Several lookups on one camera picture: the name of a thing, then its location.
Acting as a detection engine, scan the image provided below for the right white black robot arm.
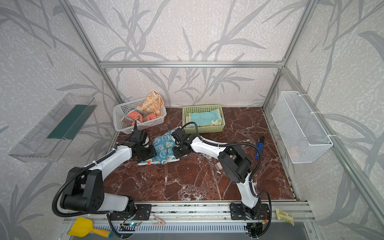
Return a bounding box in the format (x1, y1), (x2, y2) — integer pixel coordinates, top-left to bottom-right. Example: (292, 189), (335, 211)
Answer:
(172, 122), (272, 220)

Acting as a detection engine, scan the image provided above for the white plastic laundry basket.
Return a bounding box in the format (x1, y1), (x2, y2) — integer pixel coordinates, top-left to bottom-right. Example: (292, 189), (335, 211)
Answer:
(113, 97), (167, 134)

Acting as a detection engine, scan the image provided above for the aluminium front rail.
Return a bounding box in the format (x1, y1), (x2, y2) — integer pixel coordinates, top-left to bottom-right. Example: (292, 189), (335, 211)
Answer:
(62, 201), (316, 224)

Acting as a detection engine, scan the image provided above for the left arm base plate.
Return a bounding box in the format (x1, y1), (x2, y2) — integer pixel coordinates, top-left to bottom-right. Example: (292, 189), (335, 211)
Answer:
(110, 204), (152, 221)

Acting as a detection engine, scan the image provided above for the red patterned towel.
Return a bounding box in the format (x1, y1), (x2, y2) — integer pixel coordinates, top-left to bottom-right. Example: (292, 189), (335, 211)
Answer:
(121, 110), (157, 127)

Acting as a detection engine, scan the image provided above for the pink clothespin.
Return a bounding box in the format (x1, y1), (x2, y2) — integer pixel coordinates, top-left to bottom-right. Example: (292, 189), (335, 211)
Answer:
(153, 215), (166, 226)

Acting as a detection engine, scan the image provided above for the green circuit board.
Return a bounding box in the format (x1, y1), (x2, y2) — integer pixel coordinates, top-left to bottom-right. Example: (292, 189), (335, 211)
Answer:
(121, 222), (142, 228)

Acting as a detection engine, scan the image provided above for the yellow plastic scoop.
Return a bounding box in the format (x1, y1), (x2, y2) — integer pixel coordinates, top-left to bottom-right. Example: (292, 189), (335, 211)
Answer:
(68, 217), (113, 238)

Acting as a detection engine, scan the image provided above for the yellow and teal towel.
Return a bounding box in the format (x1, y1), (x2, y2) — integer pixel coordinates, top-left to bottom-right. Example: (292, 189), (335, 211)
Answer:
(186, 109), (223, 127)

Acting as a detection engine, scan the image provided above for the white wire mesh basket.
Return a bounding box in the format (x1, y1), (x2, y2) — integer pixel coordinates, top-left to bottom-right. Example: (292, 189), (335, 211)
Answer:
(272, 91), (333, 164)

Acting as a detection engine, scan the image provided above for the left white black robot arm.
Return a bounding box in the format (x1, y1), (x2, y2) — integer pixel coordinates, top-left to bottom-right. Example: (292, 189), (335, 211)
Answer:
(52, 126), (156, 218)

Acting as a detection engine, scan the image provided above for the clear acrylic wall shelf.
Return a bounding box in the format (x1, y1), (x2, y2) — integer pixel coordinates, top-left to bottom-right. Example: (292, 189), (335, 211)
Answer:
(9, 94), (97, 163)

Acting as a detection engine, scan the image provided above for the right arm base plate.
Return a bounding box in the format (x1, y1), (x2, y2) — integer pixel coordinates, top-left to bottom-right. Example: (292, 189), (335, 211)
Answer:
(230, 203), (271, 221)

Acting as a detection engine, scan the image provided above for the yellow paper tag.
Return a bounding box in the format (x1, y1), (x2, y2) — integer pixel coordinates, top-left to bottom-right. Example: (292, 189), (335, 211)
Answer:
(276, 209), (295, 226)

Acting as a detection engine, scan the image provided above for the orange patterned towel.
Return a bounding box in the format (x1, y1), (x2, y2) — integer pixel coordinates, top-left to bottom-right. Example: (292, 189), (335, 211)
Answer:
(136, 91), (164, 117)

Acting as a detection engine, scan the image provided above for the green plastic basket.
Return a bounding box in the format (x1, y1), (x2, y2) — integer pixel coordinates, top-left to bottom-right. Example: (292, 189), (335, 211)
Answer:
(182, 105), (226, 134)

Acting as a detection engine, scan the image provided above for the teal patterned towel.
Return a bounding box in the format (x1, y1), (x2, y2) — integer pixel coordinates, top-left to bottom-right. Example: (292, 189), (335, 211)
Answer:
(138, 129), (180, 166)

